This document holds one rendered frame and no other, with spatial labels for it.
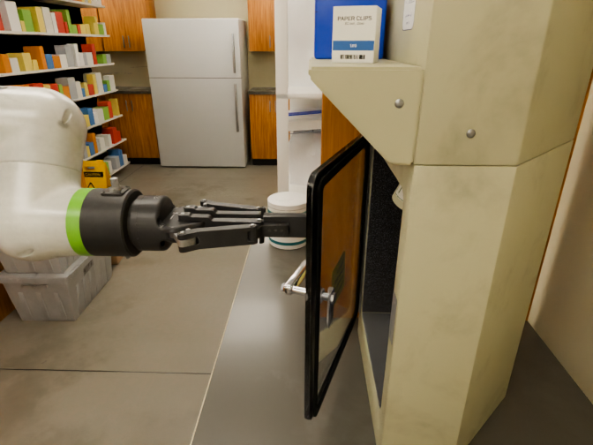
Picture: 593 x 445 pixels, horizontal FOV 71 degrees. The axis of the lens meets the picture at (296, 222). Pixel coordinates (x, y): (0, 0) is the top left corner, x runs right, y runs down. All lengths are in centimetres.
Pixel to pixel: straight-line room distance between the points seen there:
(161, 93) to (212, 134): 78
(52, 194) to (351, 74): 40
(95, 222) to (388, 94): 38
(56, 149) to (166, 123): 509
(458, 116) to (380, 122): 8
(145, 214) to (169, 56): 506
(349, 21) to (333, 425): 61
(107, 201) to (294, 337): 53
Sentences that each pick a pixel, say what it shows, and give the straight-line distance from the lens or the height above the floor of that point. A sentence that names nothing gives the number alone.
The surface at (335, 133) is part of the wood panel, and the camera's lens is 83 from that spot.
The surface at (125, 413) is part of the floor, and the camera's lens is 219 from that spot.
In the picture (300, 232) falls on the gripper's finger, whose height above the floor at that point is 130.
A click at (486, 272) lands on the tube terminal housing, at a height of 128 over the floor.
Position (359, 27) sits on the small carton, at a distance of 53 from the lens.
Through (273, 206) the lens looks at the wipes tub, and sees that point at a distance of 125.
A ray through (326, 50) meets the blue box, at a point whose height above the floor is 152.
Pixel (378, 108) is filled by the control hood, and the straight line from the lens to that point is 45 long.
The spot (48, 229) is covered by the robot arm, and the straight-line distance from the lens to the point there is 60.
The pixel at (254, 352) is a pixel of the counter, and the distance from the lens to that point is 91.
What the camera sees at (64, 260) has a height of 39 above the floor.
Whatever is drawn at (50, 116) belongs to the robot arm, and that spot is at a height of 144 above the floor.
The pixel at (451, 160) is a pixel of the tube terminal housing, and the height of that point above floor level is 142.
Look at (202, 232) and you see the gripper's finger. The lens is 52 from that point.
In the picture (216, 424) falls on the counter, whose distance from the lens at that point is 79.
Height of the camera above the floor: 153
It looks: 23 degrees down
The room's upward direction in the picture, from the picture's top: straight up
